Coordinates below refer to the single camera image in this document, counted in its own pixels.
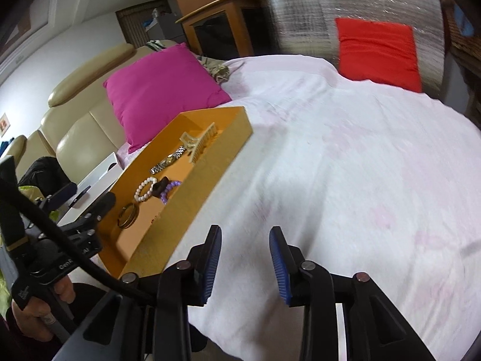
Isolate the silver cuff bangle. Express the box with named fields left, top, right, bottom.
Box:
left=118, top=203, right=139, bottom=229

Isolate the wooden window blind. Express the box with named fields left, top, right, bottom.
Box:
left=116, top=0, right=188, bottom=48

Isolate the person's left forearm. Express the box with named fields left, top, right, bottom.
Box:
left=0, top=318, right=64, bottom=361

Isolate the white bead bracelet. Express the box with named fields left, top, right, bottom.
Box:
left=134, top=177, right=158, bottom=202

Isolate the metal wristwatch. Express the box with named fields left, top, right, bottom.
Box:
left=151, top=147, right=186, bottom=174

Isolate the black hair clip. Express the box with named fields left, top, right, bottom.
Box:
left=152, top=177, right=170, bottom=198

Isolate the orange cardboard box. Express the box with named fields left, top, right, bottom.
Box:
left=100, top=106, right=253, bottom=279

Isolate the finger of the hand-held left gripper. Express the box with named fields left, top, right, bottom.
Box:
left=62, top=192, right=117, bottom=234
left=45, top=182, right=78, bottom=211

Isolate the white box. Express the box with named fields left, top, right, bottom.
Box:
left=56, top=152, right=120, bottom=230

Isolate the patterned cloth bag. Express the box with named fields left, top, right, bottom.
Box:
left=195, top=54, right=231, bottom=83

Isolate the person's left hand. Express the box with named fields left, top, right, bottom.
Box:
left=5, top=276, right=76, bottom=350

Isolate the red cushion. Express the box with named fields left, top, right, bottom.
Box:
left=334, top=17, right=423, bottom=94

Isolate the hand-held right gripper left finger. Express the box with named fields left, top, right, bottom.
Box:
left=53, top=225, right=223, bottom=361

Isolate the purple bead bracelet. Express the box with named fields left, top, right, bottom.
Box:
left=160, top=180, right=183, bottom=202

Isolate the beige hair claw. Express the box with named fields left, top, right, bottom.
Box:
left=179, top=122, right=219, bottom=165

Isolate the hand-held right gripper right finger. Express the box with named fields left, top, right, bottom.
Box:
left=268, top=226, right=437, bottom=361

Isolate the beige leather sofa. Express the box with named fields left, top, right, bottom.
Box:
left=0, top=39, right=181, bottom=192

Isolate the pink cushion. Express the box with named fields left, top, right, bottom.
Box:
left=103, top=42, right=232, bottom=154

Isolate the white embossed blanket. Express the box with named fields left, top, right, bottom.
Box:
left=116, top=54, right=481, bottom=361

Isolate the black bag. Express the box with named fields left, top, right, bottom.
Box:
left=17, top=156, right=70, bottom=200

